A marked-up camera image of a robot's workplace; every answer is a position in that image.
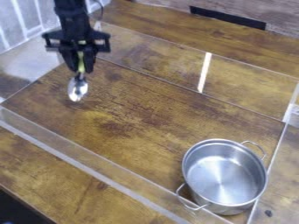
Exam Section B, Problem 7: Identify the black wall slot strip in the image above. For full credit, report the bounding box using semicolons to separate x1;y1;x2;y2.
190;6;268;30

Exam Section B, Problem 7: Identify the clear acrylic right bracket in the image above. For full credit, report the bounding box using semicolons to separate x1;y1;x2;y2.
284;82;299;129

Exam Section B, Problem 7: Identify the clear acrylic triangular bracket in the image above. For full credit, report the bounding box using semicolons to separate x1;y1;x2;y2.
94;20;103;32

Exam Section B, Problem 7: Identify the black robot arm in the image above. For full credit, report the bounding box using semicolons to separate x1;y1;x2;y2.
42;0;111;74

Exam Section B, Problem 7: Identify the clear acrylic front barrier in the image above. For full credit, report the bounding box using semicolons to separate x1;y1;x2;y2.
0;106;233;224

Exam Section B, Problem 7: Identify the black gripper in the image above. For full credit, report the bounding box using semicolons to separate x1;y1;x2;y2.
42;7;111;74

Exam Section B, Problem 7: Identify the stainless steel pot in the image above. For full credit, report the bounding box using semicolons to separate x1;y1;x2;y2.
175;138;268;215

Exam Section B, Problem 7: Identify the black cable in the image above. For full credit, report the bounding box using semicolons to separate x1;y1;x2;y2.
93;0;107;21

